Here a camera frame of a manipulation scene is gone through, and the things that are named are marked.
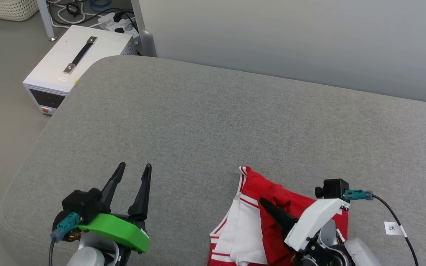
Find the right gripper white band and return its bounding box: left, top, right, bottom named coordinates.
left=259, top=198, right=351, bottom=252

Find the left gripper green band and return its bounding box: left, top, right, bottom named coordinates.
left=78, top=161, right=153, bottom=254

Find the red and white garment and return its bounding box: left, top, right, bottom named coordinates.
left=208, top=166, right=349, bottom=266

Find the grey fabric sofa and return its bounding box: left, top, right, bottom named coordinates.
left=0, top=55, right=426, bottom=266

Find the white power supply box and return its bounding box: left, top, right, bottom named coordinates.
left=23, top=24, right=138, bottom=116

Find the white power strip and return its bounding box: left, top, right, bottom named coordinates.
left=98, top=12, right=140, bottom=38

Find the grey metal table leg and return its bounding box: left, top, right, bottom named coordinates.
left=36, top=0, right=58, bottom=41

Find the white woven laundry basket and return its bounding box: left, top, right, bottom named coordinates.
left=0, top=0, right=39, bottom=22

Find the black cable teal plug tagged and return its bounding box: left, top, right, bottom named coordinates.
left=344, top=189, right=419, bottom=266

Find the grey partition foot post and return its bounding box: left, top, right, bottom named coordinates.
left=131, top=0, right=158, bottom=58

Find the bundle of floor cables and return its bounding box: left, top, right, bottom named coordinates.
left=46, top=0, right=136, bottom=29

